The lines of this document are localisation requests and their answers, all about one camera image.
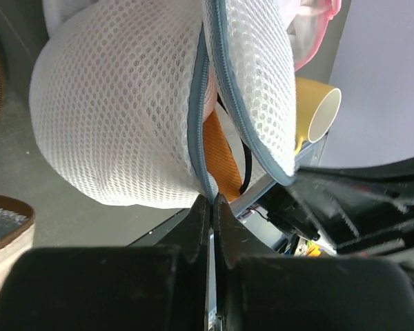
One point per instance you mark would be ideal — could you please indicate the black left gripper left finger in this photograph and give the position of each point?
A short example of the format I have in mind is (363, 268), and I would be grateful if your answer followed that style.
(145, 287)

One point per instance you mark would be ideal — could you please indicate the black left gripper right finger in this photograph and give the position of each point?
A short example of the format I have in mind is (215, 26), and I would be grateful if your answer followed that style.
(260, 289)

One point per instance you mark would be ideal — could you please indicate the blue zipper white mesh bag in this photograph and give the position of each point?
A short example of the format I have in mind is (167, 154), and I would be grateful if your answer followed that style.
(117, 96)

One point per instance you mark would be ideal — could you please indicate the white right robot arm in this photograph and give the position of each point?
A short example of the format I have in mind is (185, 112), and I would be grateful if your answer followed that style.
(357, 210)

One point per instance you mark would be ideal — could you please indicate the orange bra in bag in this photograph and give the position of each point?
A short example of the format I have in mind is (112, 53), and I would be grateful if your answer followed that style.
(220, 162)

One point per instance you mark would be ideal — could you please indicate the pink trimmed mesh laundry bag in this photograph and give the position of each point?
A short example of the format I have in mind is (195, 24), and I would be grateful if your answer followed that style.
(306, 23)

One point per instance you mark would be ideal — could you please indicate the silver round insulated pad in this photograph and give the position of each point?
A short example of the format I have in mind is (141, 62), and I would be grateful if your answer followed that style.
(10, 221)

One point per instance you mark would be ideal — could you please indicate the yellow ceramic mug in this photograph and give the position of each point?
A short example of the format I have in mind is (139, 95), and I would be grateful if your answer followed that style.
(317, 107)

